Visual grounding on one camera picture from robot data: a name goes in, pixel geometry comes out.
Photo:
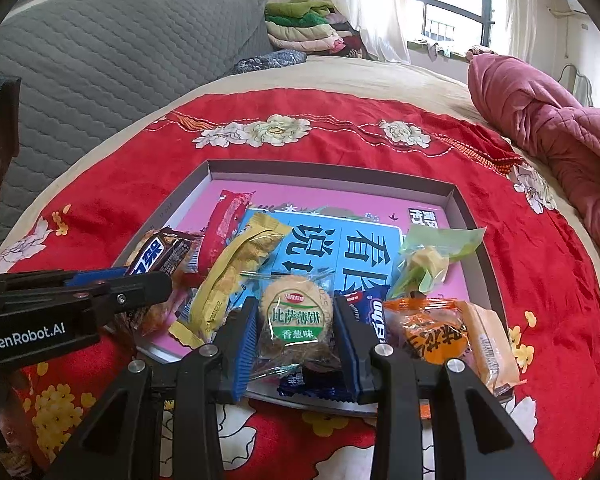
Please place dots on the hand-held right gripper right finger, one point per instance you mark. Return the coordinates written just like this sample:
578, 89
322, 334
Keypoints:
351, 355

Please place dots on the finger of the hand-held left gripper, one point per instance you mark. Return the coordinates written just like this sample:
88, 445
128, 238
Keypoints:
140, 290
97, 277

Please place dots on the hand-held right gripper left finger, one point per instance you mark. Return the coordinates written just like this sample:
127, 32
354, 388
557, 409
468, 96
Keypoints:
244, 355

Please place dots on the dark chocolate bar packet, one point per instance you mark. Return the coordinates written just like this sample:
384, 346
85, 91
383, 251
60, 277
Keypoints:
160, 255

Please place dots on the blue cookie packet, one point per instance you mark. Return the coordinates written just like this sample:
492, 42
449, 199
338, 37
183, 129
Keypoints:
380, 310

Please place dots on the round cracker packet green label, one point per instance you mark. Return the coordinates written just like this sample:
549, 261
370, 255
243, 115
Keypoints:
295, 320

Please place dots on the gold snack packet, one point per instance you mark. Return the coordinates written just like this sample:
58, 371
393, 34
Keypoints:
230, 270

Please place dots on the orange snack packet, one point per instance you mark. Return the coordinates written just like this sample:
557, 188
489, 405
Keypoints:
440, 340

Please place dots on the red snack packet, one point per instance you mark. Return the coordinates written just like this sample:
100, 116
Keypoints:
225, 225

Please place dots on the light green snack packet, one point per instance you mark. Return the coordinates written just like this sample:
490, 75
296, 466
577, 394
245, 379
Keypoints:
430, 255

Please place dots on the grey cardboard box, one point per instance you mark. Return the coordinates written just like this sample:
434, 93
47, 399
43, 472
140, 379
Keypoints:
330, 167

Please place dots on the red floral blanket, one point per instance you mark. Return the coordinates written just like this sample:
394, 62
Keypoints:
330, 145

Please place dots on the grey quilted headboard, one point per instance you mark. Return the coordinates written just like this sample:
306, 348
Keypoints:
105, 60

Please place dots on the dark patterned pillow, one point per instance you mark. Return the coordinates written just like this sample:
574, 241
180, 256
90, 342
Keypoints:
270, 60

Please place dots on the beige bed sheet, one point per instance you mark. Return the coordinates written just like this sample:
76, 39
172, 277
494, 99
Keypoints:
380, 75

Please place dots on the pink quilt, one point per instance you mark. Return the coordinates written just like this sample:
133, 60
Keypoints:
555, 130

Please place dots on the stack of folded clothes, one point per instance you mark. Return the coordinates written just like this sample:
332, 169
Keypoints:
305, 25

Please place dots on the clothes on window sill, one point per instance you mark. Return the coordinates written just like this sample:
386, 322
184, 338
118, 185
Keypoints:
445, 49

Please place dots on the white curtain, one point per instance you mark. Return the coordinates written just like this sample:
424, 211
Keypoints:
365, 5

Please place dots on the white metal rack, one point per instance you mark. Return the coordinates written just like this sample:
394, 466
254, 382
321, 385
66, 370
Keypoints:
577, 82

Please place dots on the window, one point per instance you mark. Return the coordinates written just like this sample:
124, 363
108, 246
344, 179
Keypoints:
450, 0

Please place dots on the white air conditioner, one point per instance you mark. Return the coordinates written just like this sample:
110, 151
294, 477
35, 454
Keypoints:
576, 4

